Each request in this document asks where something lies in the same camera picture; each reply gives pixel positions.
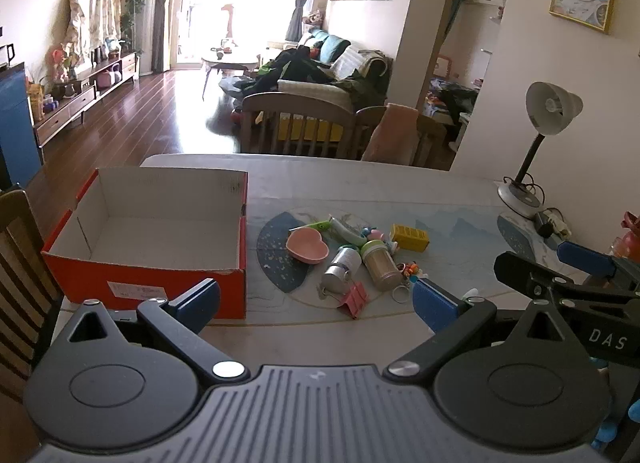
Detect grey desk lamp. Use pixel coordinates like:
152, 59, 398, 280
496, 82, 584, 218

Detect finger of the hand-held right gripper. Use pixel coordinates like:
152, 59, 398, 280
494, 251, 640, 315
556, 239, 640, 290

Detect dark wooden chair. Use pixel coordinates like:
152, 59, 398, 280
0, 188, 63, 404

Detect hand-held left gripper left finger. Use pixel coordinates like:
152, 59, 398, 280
47, 278, 251, 386

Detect green potted plant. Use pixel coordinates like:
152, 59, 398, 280
120, 0, 146, 54

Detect beige sofa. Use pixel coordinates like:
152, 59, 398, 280
260, 28, 394, 111

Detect red cardboard box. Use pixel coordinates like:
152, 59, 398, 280
41, 166, 249, 320

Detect white tower air conditioner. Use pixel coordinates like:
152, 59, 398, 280
135, 0, 161, 76

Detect orange keychain with ring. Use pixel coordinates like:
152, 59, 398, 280
391, 263, 427, 303

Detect pink towel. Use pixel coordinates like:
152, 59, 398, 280
361, 103, 420, 164

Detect floral cloth cover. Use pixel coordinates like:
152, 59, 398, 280
65, 0, 123, 66

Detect grey correction tape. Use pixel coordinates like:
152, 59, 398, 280
327, 214, 373, 247

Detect yellow toy block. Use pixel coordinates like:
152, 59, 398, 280
390, 224, 431, 252

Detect pink binder clip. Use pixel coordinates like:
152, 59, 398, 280
340, 281, 371, 319

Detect wooden tv cabinet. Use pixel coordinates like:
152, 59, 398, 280
32, 50, 138, 146

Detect wooden slatted chair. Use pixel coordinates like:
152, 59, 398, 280
241, 92, 358, 160

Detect pink artificial flowers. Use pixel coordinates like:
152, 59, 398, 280
46, 42, 81, 99

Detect oval coffee table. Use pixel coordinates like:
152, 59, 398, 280
201, 50, 261, 101

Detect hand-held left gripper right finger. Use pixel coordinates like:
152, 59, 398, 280
382, 277, 591, 386

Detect silver metal container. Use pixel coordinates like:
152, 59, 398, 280
320, 244, 362, 300

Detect glass jar with green lid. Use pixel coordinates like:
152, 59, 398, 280
361, 239, 403, 292

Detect green pen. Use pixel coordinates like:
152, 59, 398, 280
288, 220, 334, 235

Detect pink heart-shaped bowl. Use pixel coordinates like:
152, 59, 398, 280
286, 227, 330, 264

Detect yellow cloth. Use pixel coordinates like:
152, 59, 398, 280
276, 114, 347, 144

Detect wooden chair with towel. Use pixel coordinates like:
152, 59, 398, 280
356, 106, 447, 170

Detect person's right hand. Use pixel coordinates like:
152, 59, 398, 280
591, 415, 628, 450

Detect pile of dark clothes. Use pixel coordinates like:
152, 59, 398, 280
245, 46, 346, 94

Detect blue cabinet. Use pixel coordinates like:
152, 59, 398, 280
0, 63, 43, 189

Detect red toy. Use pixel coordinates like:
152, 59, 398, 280
611, 212, 640, 258

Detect white power strip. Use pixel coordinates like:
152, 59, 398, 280
535, 208, 573, 240

